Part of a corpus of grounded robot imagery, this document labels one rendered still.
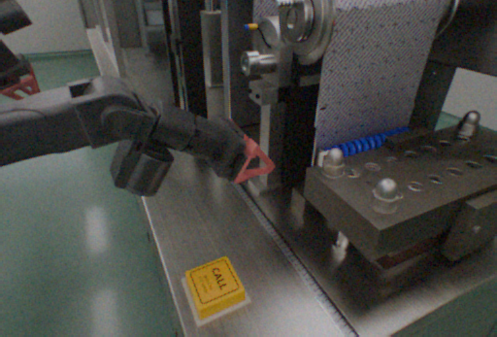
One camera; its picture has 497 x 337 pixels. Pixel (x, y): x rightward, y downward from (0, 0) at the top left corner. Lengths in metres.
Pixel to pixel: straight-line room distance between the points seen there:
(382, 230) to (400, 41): 0.33
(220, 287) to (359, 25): 0.44
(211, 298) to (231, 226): 0.17
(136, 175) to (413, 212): 0.38
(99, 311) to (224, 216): 1.15
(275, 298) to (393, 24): 0.47
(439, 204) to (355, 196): 0.11
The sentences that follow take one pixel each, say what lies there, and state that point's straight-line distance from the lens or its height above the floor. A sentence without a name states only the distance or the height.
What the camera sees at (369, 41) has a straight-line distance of 0.58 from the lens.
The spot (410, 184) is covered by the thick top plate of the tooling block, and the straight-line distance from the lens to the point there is 0.56.
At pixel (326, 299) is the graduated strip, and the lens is 0.53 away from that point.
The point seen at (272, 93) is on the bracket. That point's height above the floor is 1.13.
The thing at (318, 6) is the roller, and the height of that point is 1.27.
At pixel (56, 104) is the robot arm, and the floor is 1.20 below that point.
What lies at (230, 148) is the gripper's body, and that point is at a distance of 0.44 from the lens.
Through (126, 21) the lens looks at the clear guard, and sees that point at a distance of 1.45.
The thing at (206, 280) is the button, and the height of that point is 0.92.
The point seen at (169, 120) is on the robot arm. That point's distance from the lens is 0.41.
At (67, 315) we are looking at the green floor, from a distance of 1.75.
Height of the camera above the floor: 1.33
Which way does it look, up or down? 31 degrees down
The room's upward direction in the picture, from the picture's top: straight up
